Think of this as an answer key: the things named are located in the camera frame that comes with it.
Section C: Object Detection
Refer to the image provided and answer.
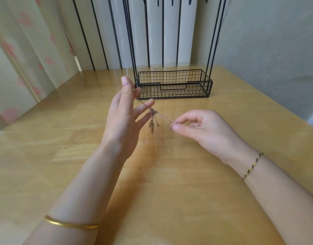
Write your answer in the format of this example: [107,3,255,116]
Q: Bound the person's right hand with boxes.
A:
[170,109,260,175]

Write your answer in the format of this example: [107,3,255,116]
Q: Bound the braided cord bracelet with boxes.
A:
[242,151,264,181]

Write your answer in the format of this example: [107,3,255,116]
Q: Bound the black wire jewelry rack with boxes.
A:
[121,0,233,100]

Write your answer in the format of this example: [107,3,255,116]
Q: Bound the chain necklace with pendant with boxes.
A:
[127,80,177,135]

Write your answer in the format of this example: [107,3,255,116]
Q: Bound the gold bangle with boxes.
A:
[44,214,101,231]

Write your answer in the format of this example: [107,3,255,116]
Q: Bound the person's right forearm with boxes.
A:
[242,154,313,245]

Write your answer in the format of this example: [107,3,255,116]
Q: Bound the white black-striped curtain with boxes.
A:
[53,0,200,72]

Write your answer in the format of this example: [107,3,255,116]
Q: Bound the person's left forearm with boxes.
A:
[23,144,129,245]

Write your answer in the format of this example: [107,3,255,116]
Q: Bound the pink floral curtain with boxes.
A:
[0,0,82,132]

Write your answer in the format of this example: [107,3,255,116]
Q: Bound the person's left hand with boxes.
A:
[100,75,156,162]

